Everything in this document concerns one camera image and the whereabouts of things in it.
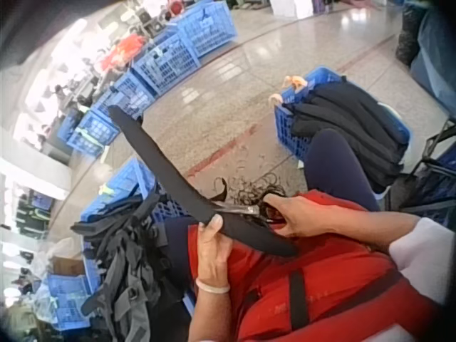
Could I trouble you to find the black bag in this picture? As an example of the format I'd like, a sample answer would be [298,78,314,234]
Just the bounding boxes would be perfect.
[394,2,425,68]

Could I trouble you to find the heap of orange cloth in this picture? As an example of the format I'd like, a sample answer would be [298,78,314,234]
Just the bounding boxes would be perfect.
[100,33,147,73]

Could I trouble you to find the brown cardboard box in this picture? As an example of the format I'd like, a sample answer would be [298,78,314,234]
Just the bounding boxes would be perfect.
[51,256,86,278]

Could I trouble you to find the clear plastic bag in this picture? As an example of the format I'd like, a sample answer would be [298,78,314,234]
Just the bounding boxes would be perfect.
[34,237,76,274]

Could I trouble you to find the blue crate with black pads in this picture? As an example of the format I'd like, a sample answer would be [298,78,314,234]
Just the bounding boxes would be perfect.
[273,65,413,164]

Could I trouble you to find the heap of grey black straps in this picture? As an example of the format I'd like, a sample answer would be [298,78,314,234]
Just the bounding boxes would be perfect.
[70,191,188,342]

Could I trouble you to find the person's left hand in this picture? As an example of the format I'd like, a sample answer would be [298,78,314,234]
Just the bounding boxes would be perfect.
[195,214,234,286]

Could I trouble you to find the stack of black pads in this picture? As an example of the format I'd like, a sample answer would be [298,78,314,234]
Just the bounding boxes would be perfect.
[284,78,411,195]

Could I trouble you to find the black metal cart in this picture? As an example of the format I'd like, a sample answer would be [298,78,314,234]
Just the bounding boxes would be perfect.
[400,119,456,229]

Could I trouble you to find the blue plastic crate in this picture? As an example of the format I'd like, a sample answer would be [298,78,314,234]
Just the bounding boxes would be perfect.
[92,70,158,123]
[175,0,239,60]
[66,109,121,160]
[46,272,92,331]
[132,33,202,98]

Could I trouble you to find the white bracelet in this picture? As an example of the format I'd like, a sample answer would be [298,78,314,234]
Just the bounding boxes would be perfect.
[195,277,232,295]

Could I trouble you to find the dark blue cloth heap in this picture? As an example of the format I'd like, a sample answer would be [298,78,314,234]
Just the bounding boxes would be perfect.
[409,5,456,106]

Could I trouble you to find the metal scissors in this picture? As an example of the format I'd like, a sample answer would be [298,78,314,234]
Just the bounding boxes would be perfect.
[212,200,286,226]

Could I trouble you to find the black padded strap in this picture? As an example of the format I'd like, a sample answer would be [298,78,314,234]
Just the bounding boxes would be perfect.
[108,104,300,259]

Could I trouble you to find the person's right hand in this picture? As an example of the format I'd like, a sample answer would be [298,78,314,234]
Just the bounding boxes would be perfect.
[263,194,343,239]

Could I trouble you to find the blue crate with strap heap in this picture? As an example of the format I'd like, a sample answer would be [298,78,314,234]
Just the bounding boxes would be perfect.
[79,157,196,316]

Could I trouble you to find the black thread scraps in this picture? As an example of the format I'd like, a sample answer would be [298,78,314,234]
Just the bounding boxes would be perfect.
[212,172,288,216]

